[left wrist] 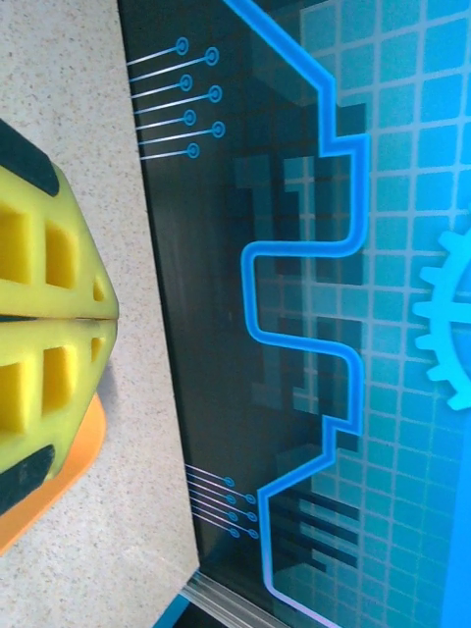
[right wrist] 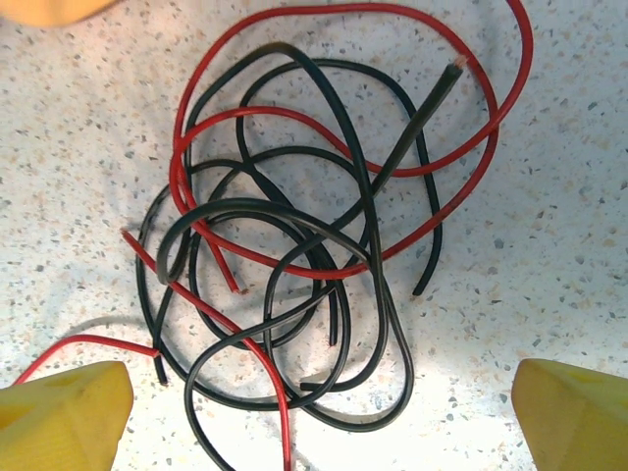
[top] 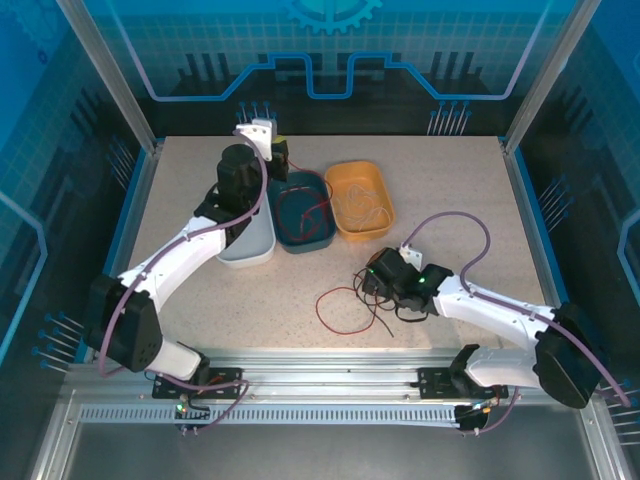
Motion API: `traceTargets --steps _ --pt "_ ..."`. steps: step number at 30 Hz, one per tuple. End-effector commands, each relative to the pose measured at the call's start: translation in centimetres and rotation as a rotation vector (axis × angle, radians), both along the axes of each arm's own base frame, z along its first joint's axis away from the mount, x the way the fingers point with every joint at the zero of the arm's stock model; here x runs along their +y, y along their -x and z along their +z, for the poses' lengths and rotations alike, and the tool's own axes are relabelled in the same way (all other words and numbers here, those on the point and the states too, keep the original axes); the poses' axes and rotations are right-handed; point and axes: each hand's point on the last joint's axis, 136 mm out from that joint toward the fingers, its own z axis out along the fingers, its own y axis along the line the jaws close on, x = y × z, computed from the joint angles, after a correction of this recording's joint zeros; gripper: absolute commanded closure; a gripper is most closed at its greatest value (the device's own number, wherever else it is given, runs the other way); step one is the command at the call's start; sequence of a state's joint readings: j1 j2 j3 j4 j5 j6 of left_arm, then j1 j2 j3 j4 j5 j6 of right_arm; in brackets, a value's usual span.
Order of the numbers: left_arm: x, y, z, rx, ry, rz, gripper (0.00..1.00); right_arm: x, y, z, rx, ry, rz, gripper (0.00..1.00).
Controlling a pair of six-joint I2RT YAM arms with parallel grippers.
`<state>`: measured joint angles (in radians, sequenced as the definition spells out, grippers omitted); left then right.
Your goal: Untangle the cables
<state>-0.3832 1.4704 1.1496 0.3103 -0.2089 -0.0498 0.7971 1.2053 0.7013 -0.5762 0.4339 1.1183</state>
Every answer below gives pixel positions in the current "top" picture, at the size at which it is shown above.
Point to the white plastic tray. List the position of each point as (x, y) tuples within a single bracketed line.
[(250, 252)]

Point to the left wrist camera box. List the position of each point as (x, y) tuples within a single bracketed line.
[(260, 132)]

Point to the orange plastic tray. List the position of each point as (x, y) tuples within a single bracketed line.
[(345, 175)]

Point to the aluminium table side rail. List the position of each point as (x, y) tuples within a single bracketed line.
[(525, 200), (141, 200)]

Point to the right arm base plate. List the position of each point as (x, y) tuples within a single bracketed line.
[(432, 382)]

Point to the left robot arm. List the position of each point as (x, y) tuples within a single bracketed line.
[(175, 255)]

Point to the aluminium frame post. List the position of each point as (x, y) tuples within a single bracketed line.
[(546, 75), (111, 75)]

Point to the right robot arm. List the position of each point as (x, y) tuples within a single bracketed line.
[(490, 305)]

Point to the teal plastic tray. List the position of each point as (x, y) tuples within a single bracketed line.
[(290, 215)]

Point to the steel front plate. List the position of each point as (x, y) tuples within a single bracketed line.
[(325, 450)]

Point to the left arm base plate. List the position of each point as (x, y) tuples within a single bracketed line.
[(225, 380)]

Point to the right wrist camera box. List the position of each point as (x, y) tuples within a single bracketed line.
[(412, 256)]

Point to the aluminium mounting rail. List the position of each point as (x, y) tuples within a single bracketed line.
[(325, 372)]

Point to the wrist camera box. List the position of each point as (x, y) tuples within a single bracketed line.
[(412, 256), (260, 132)]

